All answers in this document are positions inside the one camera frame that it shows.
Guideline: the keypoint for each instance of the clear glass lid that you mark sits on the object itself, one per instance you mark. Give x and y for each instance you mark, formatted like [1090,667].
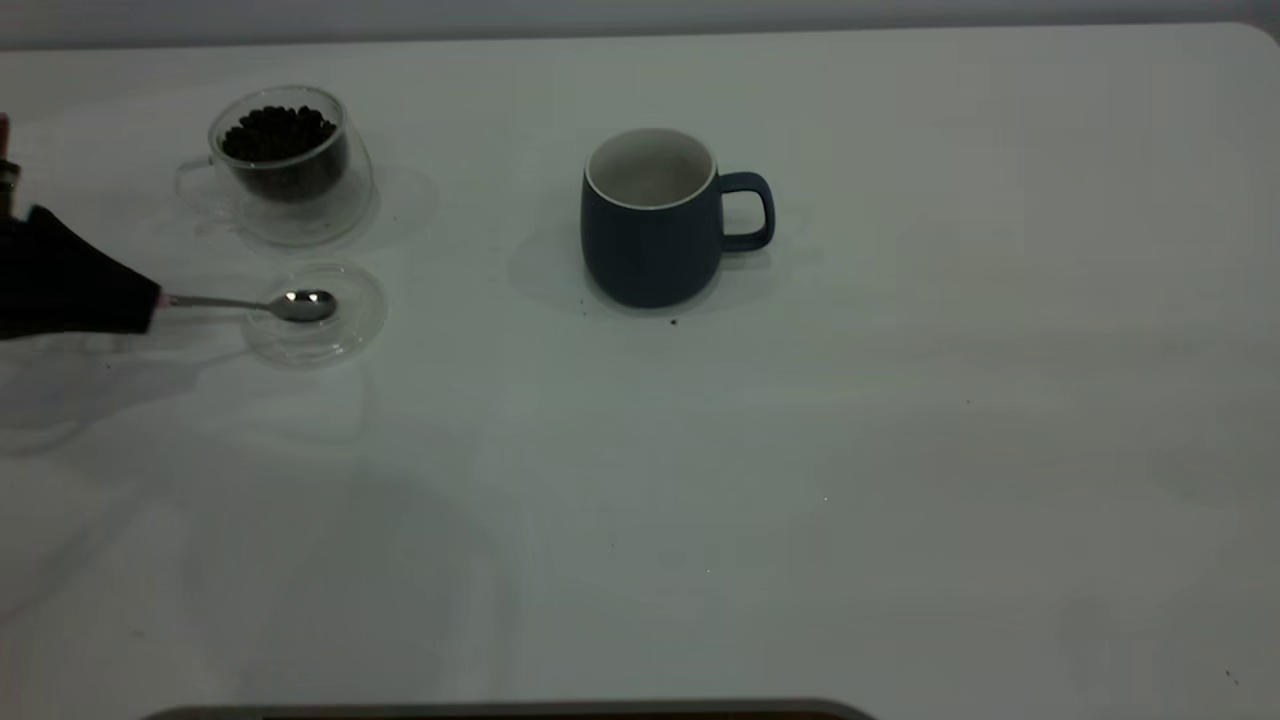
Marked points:
[330,345]

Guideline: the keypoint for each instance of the clear double-wall glass cup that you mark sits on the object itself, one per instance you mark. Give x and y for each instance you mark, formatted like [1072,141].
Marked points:
[342,215]

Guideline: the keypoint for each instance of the dark grey ceramic mug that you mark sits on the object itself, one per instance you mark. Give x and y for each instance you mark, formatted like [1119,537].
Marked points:
[640,255]

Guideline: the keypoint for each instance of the dark coffee beans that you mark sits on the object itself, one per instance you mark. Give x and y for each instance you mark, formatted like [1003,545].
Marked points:
[280,140]

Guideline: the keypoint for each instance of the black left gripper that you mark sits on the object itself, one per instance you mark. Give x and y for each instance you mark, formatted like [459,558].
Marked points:
[7,180]

